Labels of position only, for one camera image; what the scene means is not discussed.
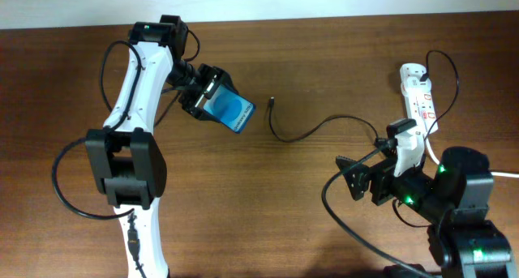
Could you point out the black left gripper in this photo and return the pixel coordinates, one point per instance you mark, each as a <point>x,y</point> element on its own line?
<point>210,73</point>

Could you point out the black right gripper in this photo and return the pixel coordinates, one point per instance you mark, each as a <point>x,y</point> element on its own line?
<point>379,182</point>

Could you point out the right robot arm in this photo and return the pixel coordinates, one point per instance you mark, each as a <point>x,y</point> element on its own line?
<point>462,241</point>

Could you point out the white power strip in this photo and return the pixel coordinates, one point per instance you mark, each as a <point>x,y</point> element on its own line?
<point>420,106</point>

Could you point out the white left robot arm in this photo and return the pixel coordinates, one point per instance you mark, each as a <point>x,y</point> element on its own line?
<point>127,164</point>

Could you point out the blue Galaxy smartphone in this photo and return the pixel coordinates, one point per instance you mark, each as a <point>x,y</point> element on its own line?
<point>230,109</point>

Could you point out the white charger plug adapter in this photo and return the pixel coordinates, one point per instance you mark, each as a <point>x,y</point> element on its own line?
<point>415,83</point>

